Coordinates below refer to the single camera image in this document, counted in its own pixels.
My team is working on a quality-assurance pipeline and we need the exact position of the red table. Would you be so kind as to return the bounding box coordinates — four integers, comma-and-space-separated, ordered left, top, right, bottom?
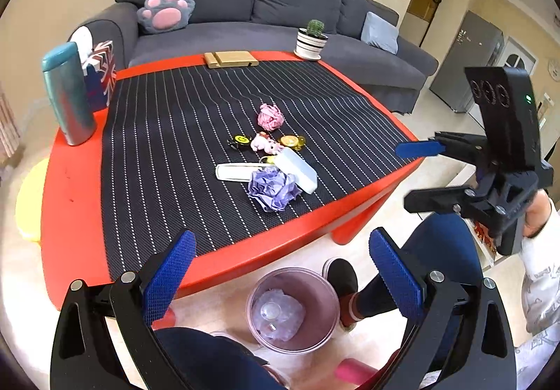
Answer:
41, 50, 425, 312

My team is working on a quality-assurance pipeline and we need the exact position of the flag print tissue box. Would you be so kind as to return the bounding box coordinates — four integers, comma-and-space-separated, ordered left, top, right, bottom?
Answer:
70, 27, 117, 113

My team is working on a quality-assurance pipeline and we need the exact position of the pink toy keychain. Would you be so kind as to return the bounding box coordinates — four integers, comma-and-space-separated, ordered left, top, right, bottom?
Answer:
251, 132, 281, 165

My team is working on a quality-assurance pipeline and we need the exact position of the grey refrigerator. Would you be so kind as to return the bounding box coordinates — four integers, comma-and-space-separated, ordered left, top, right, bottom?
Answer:
429, 10, 504, 113

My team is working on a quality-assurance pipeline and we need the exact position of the pink paper ball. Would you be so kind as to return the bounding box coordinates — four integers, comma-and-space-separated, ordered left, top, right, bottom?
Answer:
257, 104, 283, 131

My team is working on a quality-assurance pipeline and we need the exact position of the person's right leg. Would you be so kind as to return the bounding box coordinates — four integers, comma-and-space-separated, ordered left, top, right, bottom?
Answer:
350, 215, 484, 373

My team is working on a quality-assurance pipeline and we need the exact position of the pink slipper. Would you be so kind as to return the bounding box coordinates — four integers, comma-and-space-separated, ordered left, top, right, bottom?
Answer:
335, 359, 379, 386

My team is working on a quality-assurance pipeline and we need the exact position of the white flat plastic tray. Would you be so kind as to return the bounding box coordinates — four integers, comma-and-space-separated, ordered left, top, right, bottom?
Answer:
216, 162, 263, 182

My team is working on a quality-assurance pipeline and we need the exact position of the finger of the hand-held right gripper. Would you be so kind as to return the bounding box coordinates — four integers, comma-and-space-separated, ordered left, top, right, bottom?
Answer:
403, 184, 483, 217
396, 132, 491, 166

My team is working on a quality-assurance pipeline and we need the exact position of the grey fabric sofa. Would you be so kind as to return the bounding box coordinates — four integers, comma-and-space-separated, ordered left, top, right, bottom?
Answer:
74, 0, 439, 114

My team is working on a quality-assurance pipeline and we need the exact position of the white glasses case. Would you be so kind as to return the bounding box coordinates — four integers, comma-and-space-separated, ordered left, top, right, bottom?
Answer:
275, 147, 318, 195

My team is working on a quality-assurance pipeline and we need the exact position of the pink translucent trash bin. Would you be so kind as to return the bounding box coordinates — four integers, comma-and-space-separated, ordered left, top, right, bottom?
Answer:
246, 268, 341, 354

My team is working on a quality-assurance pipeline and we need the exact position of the black shoe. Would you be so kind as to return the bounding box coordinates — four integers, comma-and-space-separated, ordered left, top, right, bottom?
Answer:
323, 258, 358, 332

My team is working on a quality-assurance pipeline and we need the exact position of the light blue cushion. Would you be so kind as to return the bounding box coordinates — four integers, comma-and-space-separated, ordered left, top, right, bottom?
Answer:
361, 12, 400, 55

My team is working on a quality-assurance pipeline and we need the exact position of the clear plastic bag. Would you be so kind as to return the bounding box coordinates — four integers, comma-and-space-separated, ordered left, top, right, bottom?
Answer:
254, 289, 306, 340

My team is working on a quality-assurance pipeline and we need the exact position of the teal thermos bottle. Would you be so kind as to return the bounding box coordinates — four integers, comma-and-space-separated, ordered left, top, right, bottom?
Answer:
42, 41, 97, 147

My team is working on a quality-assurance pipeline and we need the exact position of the purple crumpled paper ball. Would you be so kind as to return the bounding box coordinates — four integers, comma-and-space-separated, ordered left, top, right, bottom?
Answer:
248, 167, 302, 212

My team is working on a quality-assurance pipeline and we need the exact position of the grey pink paw pillow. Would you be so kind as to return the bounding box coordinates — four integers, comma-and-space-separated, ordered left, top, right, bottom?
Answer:
137, 0, 195, 34

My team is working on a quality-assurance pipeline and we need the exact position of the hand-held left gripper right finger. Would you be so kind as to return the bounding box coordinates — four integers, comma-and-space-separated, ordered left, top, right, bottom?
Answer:
369, 227, 517, 390

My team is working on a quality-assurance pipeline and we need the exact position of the wooden phone stand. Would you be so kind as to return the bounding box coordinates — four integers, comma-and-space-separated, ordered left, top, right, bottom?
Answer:
203, 51, 258, 68

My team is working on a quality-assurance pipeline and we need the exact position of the person's right forearm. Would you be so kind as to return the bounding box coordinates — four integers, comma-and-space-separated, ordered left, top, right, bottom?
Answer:
520, 189, 560, 336

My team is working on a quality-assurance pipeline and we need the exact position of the black striped table mat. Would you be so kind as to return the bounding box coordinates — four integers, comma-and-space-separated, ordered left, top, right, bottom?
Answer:
100, 60, 423, 281

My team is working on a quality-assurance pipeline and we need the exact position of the person's left leg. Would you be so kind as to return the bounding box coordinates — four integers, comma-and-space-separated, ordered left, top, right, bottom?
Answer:
153, 326, 281, 390

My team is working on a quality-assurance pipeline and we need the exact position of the person's leg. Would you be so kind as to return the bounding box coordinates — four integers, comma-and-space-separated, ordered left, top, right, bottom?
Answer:
153, 326, 281, 390
350, 215, 484, 373

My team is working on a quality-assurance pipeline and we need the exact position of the white door with windows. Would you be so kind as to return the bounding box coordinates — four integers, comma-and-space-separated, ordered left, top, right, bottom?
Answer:
468, 37, 537, 124

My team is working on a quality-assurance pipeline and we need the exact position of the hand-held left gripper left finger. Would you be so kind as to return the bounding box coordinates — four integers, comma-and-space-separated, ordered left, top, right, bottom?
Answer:
50, 229, 197, 390

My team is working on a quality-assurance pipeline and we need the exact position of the potted cactus in striped pot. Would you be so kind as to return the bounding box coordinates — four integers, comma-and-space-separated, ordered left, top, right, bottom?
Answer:
294, 20, 329, 61

